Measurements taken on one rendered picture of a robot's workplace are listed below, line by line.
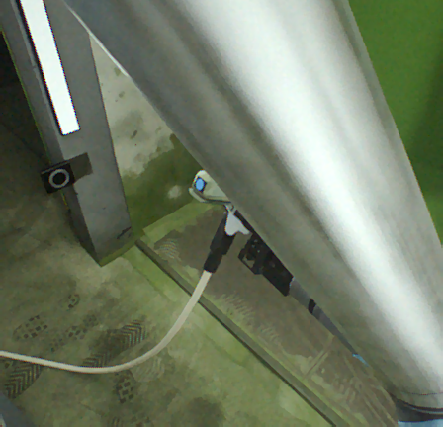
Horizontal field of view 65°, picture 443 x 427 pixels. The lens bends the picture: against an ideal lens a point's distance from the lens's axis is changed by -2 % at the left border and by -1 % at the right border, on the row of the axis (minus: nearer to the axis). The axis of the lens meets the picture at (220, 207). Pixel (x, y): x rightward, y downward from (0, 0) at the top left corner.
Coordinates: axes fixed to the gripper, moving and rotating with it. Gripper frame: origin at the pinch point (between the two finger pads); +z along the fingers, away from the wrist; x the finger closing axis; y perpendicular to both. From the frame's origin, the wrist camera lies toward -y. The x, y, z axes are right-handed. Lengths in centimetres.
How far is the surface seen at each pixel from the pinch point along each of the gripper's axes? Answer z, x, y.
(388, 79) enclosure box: 14, 59, -39
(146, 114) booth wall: 73, 20, 4
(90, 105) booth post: 70, -3, 5
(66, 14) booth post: 70, -16, -18
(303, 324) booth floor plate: -4, 60, 46
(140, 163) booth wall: 72, 24, 24
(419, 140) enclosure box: 1, 73, -27
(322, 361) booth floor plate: -17, 56, 49
